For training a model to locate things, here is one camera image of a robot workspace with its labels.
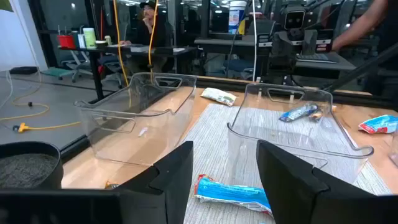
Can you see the blue office chair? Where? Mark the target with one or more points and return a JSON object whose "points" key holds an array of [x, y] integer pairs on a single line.
{"points": [[237, 67]]}

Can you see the black keyboard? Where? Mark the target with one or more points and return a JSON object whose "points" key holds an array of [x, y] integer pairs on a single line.
{"points": [[314, 57]]}

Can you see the pale green canister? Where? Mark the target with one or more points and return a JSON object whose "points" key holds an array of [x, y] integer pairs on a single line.
{"points": [[89, 39]]}

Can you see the black plant pot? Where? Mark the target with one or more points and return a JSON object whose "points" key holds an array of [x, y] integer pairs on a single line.
{"points": [[57, 168]]}

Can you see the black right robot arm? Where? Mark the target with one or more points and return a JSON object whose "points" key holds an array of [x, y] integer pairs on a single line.
{"points": [[325, 40]]}

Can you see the white green granola bar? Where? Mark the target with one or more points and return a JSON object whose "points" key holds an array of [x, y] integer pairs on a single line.
{"points": [[219, 96]]}

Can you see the red container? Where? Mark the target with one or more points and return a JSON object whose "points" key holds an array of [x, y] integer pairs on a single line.
{"points": [[66, 42]]}

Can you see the grey desk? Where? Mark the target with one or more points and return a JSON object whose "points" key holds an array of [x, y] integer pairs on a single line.
{"points": [[217, 43]]}

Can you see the white blue wipes canister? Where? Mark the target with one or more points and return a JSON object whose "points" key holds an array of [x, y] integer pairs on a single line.
{"points": [[236, 18]]}

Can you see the grey office chair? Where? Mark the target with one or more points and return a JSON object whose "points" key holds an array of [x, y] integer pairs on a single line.
{"points": [[76, 63]]}

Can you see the black floor mat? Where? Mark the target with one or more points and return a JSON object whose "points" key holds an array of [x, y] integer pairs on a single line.
{"points": [[23, 70]]}

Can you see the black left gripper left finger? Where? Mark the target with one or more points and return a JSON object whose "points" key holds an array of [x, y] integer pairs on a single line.
{"points": [[168, 193]]}

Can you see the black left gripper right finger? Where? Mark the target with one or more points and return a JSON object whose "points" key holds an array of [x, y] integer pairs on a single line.
{"points": [[289, 193]]}

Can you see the green floor mat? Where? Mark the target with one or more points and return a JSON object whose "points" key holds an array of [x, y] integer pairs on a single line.
{"points": [[56, 72]]}

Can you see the red-ended Chewy granola bar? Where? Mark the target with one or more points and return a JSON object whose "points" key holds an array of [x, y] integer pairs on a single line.
{"points": [[230, 193], [379, 124]]}

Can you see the person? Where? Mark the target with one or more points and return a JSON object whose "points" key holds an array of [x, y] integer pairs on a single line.
{"points": [[357, 26], [149, 28]]}

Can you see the black desk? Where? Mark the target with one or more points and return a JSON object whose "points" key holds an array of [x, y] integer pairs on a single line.
{"points": [[96, 77]]}

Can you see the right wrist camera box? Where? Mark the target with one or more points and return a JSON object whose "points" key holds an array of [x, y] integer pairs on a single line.
{"points": [[294, 19]]}

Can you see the oatmeal raisin granola bar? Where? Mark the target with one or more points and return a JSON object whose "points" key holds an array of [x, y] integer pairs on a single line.
{"points": [[297, 112]]}

